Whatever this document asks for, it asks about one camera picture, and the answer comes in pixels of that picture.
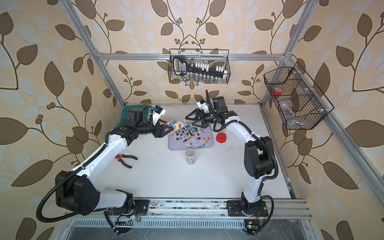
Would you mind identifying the green plastic tool case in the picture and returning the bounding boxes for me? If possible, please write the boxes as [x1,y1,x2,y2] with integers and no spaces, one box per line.
[117,104,150,126]

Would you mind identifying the black wire basket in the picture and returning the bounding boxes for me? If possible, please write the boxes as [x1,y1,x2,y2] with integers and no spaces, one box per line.
[264,62,334,130]
[168,48,231,85]

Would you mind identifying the red jar lid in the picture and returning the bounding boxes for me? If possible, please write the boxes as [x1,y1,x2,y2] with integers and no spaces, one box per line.
[216,133,227,144]

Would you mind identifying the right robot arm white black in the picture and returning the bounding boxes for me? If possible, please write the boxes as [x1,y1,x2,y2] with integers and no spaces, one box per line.
[185,108,279,217]

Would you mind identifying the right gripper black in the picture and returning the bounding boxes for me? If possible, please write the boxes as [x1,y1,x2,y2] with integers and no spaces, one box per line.
[186,109,219,128]

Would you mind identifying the clear jar dark beads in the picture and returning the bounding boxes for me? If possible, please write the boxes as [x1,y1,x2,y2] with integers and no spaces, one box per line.
[186,149,196,166]

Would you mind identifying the pile of lollipops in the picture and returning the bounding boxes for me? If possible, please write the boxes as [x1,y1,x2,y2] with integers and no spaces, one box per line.
[175,125,211,149]

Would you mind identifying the black socket set rail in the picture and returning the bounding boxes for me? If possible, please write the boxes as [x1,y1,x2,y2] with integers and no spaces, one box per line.
[171,56,230,78]

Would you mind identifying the red item in basket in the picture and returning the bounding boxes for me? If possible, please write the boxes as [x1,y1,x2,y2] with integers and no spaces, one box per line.
[273,87,284,97]

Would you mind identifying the black wire basket right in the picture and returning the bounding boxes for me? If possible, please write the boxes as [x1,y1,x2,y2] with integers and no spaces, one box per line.
[264,62,334,130]

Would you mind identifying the clear jar colourful candies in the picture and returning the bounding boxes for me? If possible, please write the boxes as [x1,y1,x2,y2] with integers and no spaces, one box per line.
[168,120,187,132]

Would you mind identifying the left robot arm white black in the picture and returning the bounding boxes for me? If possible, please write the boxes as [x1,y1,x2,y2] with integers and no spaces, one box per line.
[36,121,173,223]

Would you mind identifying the orange black pliers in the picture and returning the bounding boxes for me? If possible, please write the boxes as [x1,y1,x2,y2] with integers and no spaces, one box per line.
[115,153,139,169]

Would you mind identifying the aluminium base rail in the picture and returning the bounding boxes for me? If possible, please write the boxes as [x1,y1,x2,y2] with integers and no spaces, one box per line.
[133,198,313,220]

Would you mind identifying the lilac plastic tray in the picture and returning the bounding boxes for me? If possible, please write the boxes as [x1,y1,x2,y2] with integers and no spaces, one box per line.
[167,121,214,150]

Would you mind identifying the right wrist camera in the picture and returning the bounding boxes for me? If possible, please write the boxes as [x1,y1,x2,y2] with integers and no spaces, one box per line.
[197,100,211,113]

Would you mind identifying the black wire basket centre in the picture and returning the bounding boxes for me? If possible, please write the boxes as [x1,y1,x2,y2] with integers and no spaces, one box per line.
[168,48,231,85]

